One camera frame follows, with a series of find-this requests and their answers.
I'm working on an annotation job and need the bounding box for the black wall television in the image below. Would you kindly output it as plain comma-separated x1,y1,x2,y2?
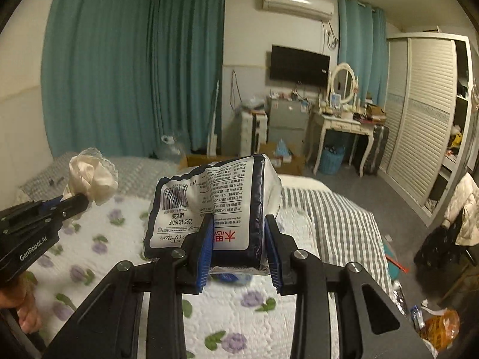
270,45,331,86

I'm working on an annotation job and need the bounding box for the cardboard box with tissue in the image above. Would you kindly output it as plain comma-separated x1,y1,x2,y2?
259,139,306,176

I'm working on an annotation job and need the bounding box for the white oval vanity mirror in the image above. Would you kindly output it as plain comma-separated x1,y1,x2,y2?
328,63,359,107

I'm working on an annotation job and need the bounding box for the grey quilted blanket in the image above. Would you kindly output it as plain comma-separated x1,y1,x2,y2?
17,153,181,202

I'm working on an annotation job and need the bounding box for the cream lace-trimmed cloth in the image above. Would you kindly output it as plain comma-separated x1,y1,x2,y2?
62,147,119,206

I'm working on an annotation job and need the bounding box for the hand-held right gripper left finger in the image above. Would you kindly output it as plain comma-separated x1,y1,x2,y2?
41,213,216,359

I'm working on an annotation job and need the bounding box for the grey striped bed sheet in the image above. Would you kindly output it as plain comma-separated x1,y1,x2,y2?
279,185,392,305

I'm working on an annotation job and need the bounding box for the black bag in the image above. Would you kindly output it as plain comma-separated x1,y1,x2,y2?
413,216,465,285

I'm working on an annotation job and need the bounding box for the person's left hand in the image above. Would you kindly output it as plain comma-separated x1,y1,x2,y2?
0,288,43,334

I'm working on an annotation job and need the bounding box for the narrow teal curtain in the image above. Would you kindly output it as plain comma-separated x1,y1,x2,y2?
337,0,388,106

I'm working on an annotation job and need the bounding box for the blue woven basket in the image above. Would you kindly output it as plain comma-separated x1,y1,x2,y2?
320,145,346,176

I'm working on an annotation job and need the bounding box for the clear water jug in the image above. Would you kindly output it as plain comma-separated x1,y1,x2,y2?
154,135,188,164

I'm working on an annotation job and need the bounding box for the orange plastic bag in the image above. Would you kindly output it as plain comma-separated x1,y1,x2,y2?
419,308,461,353

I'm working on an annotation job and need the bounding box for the white floral blanket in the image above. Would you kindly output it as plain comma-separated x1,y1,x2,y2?
22,194,332,359

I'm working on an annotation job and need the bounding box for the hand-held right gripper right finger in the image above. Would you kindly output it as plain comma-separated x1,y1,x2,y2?
264,215,435,359

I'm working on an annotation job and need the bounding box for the black suitcase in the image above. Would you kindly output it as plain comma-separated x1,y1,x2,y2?
364,124,390,176

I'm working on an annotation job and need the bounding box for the white louvred wardrobe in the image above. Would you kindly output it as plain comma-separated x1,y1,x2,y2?
385,31,475,228

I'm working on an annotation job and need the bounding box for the wide teal curtain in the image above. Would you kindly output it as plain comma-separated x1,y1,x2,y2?
40,0,227,158

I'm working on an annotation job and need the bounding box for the white air conditioner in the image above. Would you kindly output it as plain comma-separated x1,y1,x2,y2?
261,0,335,22

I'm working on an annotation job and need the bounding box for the grey mini fridge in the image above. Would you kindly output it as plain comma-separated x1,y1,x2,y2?
267,96,311,155

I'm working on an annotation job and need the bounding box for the clear plastic bottle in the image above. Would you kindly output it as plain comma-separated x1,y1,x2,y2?
391,280,411,319

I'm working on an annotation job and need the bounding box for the cream jacket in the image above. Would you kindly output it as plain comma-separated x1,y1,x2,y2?
443,172,479,246

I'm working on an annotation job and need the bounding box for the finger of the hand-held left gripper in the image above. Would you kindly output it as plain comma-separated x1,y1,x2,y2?
45,193,90,226
35,194,70,213

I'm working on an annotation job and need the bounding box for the white upright pole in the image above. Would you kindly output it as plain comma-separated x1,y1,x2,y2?
207,80,220,156

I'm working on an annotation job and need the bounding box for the white dressing table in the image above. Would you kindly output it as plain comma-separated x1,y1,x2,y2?
312,111,375,177

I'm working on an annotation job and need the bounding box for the white tissue pack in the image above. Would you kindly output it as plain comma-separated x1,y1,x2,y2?
143,153,282,274

